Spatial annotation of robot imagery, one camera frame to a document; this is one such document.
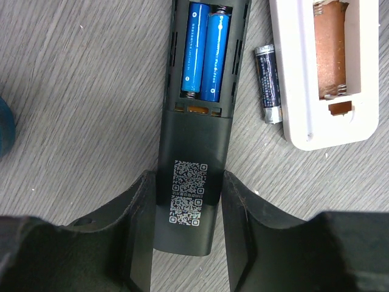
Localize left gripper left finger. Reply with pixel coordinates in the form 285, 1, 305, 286
1, 171, 156, 291

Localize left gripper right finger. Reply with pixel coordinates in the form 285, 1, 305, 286
221, 172, 388, 291

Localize white remote control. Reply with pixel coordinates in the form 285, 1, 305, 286
270, 1, 379, 151

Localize dark AAA battery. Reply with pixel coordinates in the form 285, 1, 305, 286
255, 44, 283, 124

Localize black remote blue batteries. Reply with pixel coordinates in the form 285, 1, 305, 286
154, 1, 251, 257

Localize dark blue ceramic mug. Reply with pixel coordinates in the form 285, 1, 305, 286
0, 98, 16, 157

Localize blue aaa battery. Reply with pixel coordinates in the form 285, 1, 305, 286
201, 13, 229, 102
181, 2, 210, 99

